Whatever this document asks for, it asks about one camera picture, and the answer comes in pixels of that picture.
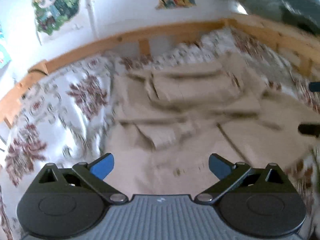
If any beige hooded zip jacket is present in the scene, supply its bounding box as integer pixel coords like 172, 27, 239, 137
105, 52, 319, 196

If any floral patterned bedspread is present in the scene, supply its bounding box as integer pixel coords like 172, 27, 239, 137
1, 28, 319, 239

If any curled blue anime poster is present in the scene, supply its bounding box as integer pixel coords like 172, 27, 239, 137
0, 27, 11, 69

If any anime boy green poster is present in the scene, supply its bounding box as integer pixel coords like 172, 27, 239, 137
33, 0, 80, 36

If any wooden bed frame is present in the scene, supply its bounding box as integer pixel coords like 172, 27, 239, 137
1, 13, 319, 127

